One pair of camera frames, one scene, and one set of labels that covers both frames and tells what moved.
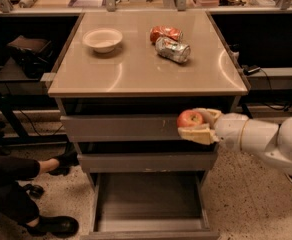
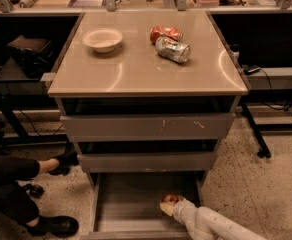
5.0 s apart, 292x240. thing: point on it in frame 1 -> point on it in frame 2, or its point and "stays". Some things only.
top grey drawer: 121,128 stays
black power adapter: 250,69 stays
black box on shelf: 34,54 stays
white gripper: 229,130 -> 180,210
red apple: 189,118 -> 170,197
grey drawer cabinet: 122,83 stays
